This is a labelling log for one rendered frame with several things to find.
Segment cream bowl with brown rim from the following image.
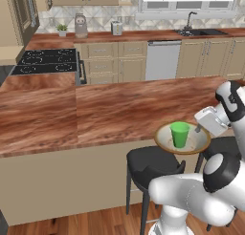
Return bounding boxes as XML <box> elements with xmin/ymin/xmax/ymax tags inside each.
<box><xmin>154</xmin><ymin>121</ymin><xmax>212</xmax><ymax>156</ymax></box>

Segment beige base cupboards under sink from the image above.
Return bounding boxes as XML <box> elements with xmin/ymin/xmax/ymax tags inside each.
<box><xmin>175</xmin><ymin>36</ymin><xmax>245</xmax><ymax>81</ymax></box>

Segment green cup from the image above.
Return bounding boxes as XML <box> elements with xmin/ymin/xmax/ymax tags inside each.
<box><xmin>168</xmin><ymin>121</ymin><xmax>191</xmax><ymax>149</ymax></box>

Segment black sink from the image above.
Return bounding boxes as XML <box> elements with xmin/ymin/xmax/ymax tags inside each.
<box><xmin>173</xmin><ymin>28</ymin><xmax>230</xmax><ymax>37</ymax></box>

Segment small potted green plant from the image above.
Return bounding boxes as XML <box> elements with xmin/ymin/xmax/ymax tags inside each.
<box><xmin>56</xmin><ymin>23</ymin><xmax>69</xmax><ymax>38</ymax></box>

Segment dark metal tap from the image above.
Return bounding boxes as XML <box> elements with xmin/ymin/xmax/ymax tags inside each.
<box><xmin>185</xmin><ymin>11</ymin><xmax>198</xmax><ymax>32</ymax></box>

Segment silver dishwasher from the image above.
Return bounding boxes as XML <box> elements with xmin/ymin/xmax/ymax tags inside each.
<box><xmin>145</xmin><ymin>39</ymin><xmax>183</xmax><ymax>82</ymax></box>

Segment brown coffee machine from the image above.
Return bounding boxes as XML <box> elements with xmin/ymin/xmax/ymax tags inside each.
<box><xmin>74</xmin><ymin>12</ymin><xmax>89</xmax><ymax>39</ymax></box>

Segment tall brown cabinet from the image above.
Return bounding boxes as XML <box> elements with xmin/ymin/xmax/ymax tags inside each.
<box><xmin>0</xmin><ymin>0</ymin><xmax>41</xmax><ymax>50</ymax></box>

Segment black oven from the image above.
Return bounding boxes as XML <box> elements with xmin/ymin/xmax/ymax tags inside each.
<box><xmin>75</xmin><ymin>52</ymin><xmax>88</xmax><ymax>87</ymax></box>

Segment black hob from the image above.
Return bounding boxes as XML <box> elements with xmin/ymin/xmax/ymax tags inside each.
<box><xmin>9</xmin><ymin>48</ymin><xmax>79</xmax><ymax>76</ymax></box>

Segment beige base cupboards with drawers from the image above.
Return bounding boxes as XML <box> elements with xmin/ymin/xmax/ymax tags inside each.
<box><xmin>74</xmin><ymin>40</ymin><xmax>148</xmax><ymax>86</ymax></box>

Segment beige island base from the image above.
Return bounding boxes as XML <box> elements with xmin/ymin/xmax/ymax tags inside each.
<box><xmin>0</xmin><ymin>128</ymin><xmax>234</xmax><ymax>227</ymax></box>

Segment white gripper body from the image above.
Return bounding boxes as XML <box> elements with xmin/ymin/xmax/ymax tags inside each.
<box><xmin>193</xmin><ymin>106</ymin><xmax>232</xmax><ymax>138</ymax></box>

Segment window with white blinds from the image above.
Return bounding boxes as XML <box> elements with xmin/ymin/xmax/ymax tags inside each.
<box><xmin>135</xmin><ymin>0</ymin><xmax>245</xmax><ymax>21</ymax></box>

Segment silver toaster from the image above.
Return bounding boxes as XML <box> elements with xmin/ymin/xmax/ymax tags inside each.
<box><xmin>110</xmin><ymin>20</ymin><xmax>124</xmax><ymax>36</ymax></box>

